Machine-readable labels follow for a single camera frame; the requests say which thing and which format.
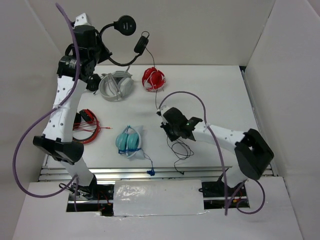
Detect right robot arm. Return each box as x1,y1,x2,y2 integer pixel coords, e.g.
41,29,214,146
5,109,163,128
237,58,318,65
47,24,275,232
157,106,275,196

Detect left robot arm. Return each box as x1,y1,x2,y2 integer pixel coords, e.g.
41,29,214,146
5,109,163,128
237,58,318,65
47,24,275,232
33,25,107,200

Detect black headphones at back left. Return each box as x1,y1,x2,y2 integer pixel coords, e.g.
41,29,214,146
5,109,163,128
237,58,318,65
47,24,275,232
86,73,101,92

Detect grey white headphones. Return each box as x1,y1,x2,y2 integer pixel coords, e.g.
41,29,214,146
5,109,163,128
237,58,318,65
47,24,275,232
98,65,134,102

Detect red wrapped headphones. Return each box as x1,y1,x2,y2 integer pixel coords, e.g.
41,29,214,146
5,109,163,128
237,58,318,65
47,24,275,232
141,67,167,92

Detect teal white headphones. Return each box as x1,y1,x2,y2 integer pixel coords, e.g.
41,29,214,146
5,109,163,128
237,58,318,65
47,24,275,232
115,125,155,177

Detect red black headphones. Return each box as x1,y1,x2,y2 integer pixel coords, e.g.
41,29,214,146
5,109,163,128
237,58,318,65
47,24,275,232
72,109,112,145

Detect white foil-covered panel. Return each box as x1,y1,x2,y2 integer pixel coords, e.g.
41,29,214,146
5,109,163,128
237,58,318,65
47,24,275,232
113,179,205,217

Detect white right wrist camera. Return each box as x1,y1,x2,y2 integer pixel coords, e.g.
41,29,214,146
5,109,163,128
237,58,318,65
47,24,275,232
156,105,171,125

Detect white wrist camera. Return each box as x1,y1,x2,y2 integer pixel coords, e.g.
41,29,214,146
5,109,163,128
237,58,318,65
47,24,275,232
156,105,171,125
73,13,90,28

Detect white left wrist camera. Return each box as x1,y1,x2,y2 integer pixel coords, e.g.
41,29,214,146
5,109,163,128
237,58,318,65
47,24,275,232
73,13,90,28

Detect aluminium rail frame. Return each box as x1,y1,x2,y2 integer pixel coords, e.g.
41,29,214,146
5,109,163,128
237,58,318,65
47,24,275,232
38,166,233,181

